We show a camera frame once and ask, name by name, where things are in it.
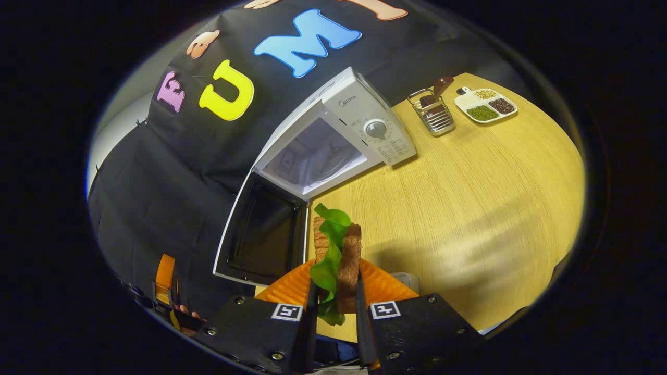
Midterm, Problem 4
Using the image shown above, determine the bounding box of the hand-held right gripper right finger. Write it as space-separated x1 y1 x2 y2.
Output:
355 259 485 373

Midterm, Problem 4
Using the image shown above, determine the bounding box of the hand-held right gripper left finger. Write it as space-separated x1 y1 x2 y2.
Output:
193 259 319 375

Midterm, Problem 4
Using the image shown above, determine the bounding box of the lettuce toast sandwich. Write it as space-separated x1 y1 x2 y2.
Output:
309 203 363 326

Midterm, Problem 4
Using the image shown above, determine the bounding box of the white microwave oven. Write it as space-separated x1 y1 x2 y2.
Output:
213 67 417 287

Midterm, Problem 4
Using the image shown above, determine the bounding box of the white plate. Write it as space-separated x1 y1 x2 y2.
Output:
390 272 421 295

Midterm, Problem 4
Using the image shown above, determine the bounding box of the brown wooden spoon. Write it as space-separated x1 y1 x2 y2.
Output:
420 77 455 107

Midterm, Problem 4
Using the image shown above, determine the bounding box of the white divided dish with beans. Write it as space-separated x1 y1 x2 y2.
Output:
454 86 518 124

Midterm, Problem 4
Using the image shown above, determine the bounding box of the metal wire basket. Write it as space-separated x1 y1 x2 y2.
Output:
407 89 455 137

